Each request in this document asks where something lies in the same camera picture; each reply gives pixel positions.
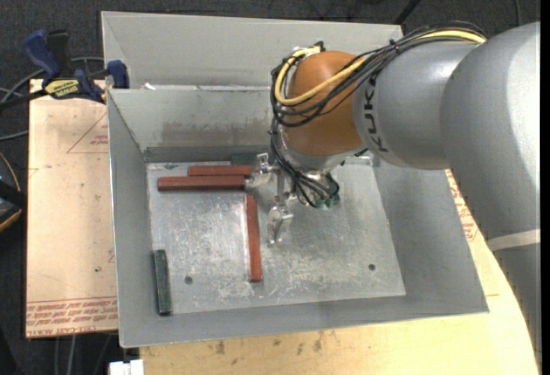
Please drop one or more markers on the black cylinder on white bracket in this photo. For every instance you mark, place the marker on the black cylinder on white bracket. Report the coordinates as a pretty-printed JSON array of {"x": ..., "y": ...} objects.
[{"x": 362, "y": 157}]

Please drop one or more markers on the grey metal bin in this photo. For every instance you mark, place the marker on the grey metal bin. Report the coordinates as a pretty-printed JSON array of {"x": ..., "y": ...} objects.
[{"x": 326, "y": 270}]

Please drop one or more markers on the dark green flat block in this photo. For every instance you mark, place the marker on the dark green flat block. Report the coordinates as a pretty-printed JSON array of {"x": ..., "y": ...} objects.
[{"x": 163, "y": 283}]

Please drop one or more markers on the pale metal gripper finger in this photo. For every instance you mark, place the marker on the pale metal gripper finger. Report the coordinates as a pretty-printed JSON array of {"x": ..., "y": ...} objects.
[
  {"x": 278, "y": 218},
  {"x": 262, "y": 164}
]

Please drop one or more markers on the red-brown flat block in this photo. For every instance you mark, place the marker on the red-brown flat block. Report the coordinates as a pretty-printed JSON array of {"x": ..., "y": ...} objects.
[
  {"x": 254, "y": 240},
  {"x": 217, "y": 170},
  {"x": 199, "y": 183}
]

